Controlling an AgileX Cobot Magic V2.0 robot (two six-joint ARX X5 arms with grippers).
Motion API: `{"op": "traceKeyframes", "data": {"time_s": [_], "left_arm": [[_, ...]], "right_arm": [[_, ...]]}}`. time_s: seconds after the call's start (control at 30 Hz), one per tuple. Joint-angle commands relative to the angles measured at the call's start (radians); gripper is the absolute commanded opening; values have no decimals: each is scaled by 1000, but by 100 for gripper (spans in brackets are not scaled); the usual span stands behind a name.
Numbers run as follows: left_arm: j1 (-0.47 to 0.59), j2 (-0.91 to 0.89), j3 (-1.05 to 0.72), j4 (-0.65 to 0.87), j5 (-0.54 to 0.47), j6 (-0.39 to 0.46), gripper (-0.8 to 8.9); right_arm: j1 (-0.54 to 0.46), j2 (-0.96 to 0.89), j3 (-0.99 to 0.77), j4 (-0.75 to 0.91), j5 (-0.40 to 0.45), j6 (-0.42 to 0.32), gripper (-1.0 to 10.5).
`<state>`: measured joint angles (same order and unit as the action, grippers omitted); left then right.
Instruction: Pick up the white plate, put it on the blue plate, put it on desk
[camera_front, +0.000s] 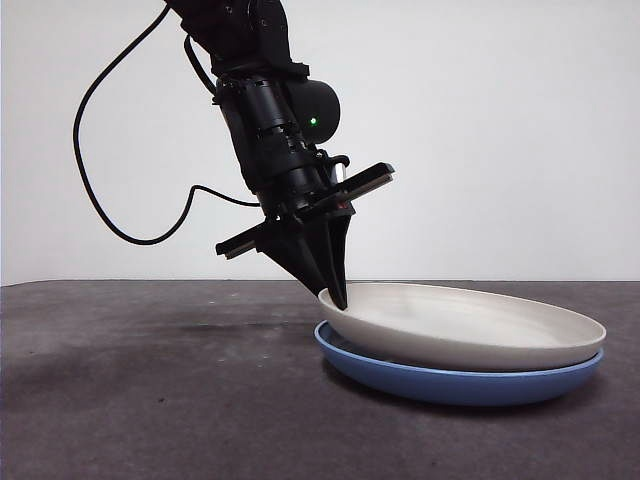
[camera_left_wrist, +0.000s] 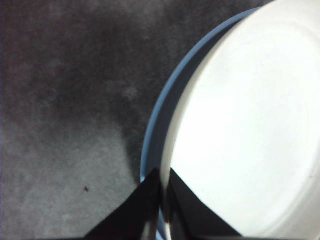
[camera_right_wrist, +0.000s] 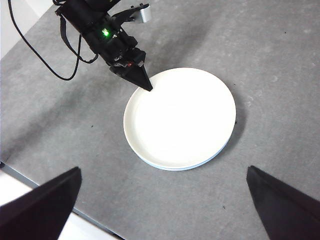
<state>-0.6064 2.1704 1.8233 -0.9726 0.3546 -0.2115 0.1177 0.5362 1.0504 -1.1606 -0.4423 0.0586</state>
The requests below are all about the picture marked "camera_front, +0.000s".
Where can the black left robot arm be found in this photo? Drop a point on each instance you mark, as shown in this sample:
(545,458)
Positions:
(250,40)

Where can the white round plate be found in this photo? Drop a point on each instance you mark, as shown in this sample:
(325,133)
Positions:
(450,325)

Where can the blue round plate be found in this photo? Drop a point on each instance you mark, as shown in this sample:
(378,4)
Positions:
(450,387)

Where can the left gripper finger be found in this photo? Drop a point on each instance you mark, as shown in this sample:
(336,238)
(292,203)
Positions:
(300,250)
(337,265)

